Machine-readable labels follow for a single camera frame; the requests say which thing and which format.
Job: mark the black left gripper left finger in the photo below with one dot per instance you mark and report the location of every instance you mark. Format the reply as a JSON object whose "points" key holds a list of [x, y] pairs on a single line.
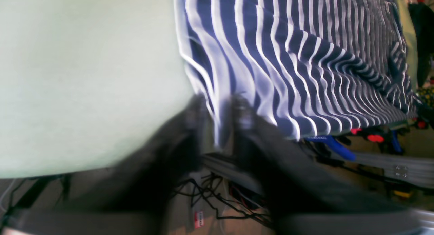
{"points": [[134, 199]]}

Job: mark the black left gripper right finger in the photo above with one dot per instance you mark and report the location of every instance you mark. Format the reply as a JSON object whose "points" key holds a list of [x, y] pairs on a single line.
{"points": [[302, 197]]}

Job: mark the navy white striped T-shirt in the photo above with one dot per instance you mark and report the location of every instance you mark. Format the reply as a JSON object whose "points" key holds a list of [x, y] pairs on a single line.
{"points": [[310, 67]]}

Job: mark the blue clamp at left edge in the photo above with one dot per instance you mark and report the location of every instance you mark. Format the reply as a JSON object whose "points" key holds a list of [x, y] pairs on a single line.
{"points": [[326, 145]]}

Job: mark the red black blue clamp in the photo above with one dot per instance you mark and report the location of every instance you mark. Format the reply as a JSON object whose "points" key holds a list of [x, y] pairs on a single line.
{"points": [[387, 136]]}

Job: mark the green table cloth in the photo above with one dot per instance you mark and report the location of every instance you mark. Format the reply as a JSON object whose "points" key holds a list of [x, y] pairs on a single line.
{"points": [[84, 83]]}

